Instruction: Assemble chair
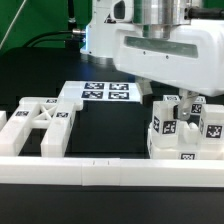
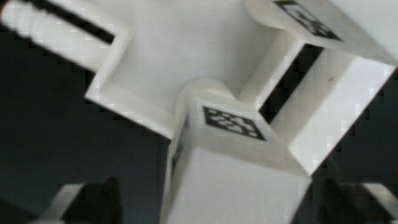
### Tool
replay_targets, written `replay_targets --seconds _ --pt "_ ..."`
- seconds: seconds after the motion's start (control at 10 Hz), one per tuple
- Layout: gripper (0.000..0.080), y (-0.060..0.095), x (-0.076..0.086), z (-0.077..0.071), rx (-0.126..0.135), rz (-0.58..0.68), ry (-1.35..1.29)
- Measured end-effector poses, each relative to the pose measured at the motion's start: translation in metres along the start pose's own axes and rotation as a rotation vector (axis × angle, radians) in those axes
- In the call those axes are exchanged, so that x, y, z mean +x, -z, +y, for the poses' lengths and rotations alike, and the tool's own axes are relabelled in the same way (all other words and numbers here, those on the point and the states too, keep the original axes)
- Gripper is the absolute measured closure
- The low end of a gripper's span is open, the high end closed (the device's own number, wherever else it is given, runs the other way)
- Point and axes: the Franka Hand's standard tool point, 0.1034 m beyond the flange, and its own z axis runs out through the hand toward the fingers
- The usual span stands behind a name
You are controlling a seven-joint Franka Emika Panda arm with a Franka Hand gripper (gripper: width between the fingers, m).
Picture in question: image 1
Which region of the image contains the white cube far marker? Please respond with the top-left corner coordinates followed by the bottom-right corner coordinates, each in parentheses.
top-left (191, 96), bottom-right (206, 115)

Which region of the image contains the white left fence block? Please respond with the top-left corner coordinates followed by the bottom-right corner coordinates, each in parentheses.
top-left (0, 111), bottom-right (7, 131)

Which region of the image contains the white diagonal rod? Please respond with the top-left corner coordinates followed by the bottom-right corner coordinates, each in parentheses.
top-left (0, 0), bottom-right (28, 51)

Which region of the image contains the white front fence bar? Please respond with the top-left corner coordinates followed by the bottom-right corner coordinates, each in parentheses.
top-left (0, 157), bottom-right (224, 188)

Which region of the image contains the black cable connector post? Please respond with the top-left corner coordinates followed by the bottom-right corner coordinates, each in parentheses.
top-left (65, 0), bottom-right (85, 51)

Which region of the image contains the white cube near marker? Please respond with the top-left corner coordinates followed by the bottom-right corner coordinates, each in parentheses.
top-left (163, 95), bottom-right (180, 102)

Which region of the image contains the white cube marker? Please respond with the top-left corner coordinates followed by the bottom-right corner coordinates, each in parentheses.
top-left (191, 96), bottom-right (206, 115)
top-left (163, 95), bottom-right (180, 102)

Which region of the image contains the white chair seat part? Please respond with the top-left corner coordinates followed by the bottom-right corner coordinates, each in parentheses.
top-left (148, 121), bottom-right (224, 160)

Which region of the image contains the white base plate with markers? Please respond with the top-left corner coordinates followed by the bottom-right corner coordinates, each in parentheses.
top-left (59, 81), bottom-right (140, 102)

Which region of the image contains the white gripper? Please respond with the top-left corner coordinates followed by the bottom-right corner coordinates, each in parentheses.
top-left (111, 0), bottom-right (224, 121)

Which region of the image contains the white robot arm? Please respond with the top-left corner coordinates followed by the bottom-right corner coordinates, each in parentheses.
top-left (81, 0), bottom-right (224, 120)

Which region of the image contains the black cable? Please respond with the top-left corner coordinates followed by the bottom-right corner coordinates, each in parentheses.
top-left (23, 30), bottom-right (75, 48)

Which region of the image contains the white chair back frame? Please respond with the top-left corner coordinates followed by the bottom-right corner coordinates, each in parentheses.
top-left (0, 97), bottom-right (83, 158)

